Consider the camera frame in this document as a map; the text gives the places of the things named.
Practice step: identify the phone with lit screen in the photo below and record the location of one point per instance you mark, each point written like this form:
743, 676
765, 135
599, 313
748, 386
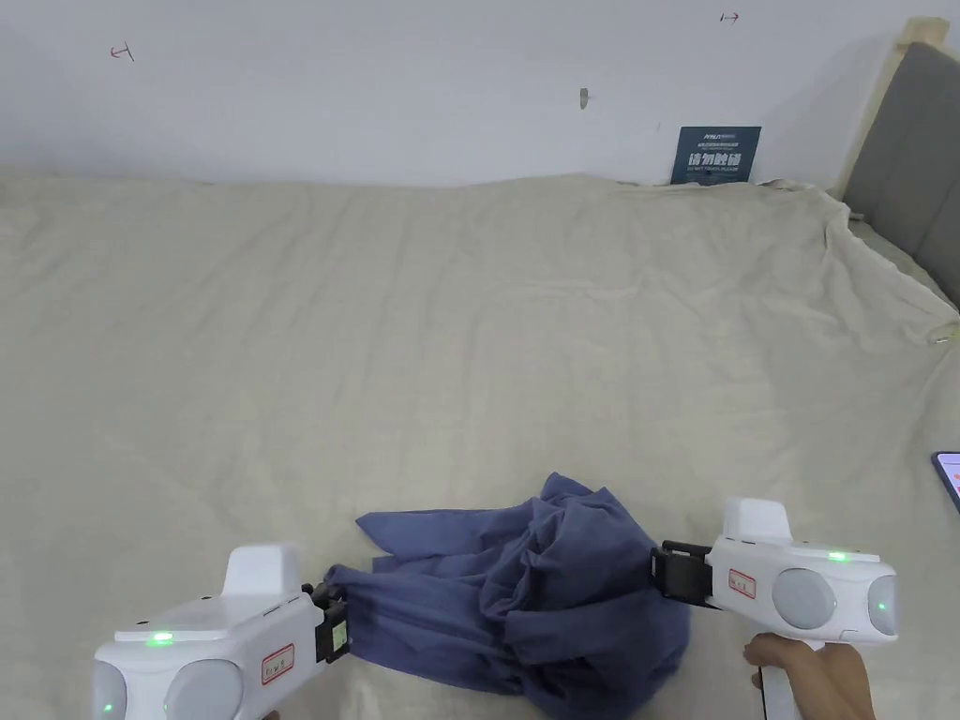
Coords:
949, 480

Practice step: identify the bed with beige sheet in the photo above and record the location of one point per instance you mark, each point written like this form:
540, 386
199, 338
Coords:
375, 337

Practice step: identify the person's right hand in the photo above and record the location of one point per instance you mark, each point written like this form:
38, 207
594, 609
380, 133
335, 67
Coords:
832, 686

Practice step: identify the grey padded headboard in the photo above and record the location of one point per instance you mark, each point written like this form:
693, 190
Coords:
911, 150

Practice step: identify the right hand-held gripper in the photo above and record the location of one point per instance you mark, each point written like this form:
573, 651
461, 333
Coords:
810, 592

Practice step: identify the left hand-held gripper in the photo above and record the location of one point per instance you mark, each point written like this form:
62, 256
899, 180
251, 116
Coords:
210, 645

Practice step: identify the dark blue sign card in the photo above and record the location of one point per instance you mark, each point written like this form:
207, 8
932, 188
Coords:
716, 156

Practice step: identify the dark blue garment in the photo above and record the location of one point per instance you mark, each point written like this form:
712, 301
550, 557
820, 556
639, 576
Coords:
562, 600

